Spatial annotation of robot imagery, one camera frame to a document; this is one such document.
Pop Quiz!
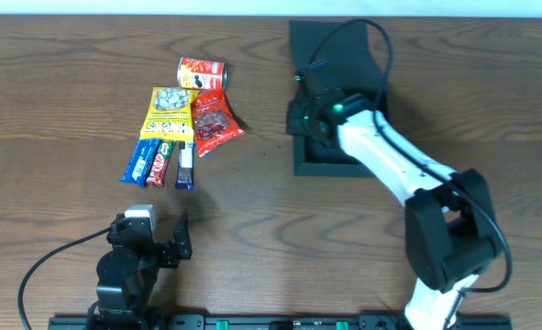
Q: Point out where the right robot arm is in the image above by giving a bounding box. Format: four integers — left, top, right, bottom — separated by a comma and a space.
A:
290, 60, 510, 329

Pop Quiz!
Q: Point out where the red Hacks candy bag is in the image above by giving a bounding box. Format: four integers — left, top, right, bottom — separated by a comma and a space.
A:
192, 91, 245, 157

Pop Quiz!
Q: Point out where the dark blue chocolate bar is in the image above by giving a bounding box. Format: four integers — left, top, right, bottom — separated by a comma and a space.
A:
175, 142, 194, 191

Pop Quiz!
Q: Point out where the red Pringles can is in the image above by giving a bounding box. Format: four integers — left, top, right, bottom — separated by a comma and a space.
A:
177, 57, 227, 91

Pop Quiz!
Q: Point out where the black gift box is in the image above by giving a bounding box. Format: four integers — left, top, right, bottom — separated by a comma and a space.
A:
286, 20, 382, 178

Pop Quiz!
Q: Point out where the red KitKat bar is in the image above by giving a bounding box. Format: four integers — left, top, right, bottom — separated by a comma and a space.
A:
146, 140, 176, 187

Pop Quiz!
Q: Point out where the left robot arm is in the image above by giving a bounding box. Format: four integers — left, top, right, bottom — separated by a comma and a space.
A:
84, 205, 193, 329

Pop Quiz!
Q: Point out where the yellow Hacks candy bag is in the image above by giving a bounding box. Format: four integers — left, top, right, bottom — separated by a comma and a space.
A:
139, 87, 199, 142

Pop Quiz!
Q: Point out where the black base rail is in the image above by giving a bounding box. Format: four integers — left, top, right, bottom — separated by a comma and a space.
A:
47, 313, 514, 330

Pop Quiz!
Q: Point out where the blue snack bar wrapper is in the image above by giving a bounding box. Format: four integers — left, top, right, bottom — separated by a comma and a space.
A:
119, 138, 160, 189

